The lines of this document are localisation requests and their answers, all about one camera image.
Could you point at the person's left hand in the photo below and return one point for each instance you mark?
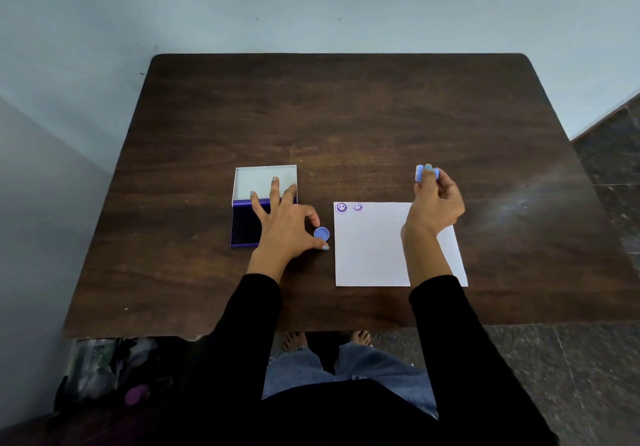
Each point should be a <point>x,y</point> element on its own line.
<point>282,230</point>

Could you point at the person's right hand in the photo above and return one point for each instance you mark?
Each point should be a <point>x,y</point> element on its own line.
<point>435,208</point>

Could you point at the person's left thumb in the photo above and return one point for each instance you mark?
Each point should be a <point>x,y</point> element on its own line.
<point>317,245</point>

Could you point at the person's left middle finger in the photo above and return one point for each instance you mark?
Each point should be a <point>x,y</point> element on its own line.
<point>290,195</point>

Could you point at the person's left little finger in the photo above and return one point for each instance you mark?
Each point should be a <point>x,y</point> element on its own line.
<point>259,203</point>

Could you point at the person's right thumb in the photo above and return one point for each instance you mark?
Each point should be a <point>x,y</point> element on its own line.
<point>420,188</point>

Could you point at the round blue stamp cap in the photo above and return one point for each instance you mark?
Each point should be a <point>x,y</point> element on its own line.
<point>321,233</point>

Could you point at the round blue stamp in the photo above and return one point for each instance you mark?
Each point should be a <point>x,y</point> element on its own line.
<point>421,173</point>

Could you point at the person's left forearm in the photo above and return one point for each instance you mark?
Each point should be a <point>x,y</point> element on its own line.
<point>245,320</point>

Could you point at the person's right forearm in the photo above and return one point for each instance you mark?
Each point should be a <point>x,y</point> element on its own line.
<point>460,340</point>

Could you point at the purple ink pad box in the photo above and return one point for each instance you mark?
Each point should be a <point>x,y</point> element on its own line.
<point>247,195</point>

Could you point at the white paper sheet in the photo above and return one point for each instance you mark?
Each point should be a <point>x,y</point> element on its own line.
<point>370,245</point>

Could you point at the person's left foot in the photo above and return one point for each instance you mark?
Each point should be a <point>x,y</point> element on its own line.
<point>295,341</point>

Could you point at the person's foot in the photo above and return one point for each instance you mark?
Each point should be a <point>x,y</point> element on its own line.
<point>361,337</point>
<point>295,341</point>

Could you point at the person's right foot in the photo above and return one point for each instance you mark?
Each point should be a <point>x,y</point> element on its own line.
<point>361,337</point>

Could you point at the blue jeans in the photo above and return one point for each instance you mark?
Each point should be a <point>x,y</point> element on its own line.
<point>380,370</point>

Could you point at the black shirt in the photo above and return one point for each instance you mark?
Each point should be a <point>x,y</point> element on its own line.
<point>325,415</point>

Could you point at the black bag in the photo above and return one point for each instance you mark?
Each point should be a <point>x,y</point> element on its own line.
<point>115,375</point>

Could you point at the pink object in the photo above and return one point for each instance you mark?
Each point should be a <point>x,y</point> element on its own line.
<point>136,394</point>

